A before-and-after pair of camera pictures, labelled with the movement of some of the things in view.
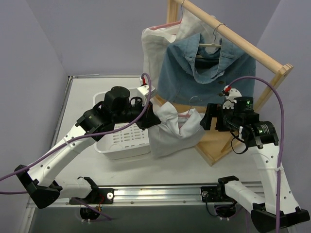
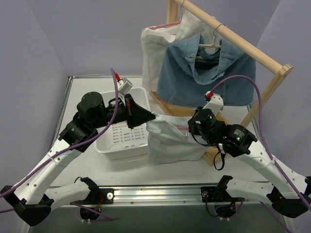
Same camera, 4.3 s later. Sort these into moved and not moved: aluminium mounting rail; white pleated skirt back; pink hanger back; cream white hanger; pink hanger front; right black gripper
Moved: right black gripper; pink hanger front
Not moved: cream white hanger; pink hanger back; white pleated skirt back; aluminium mounting rail
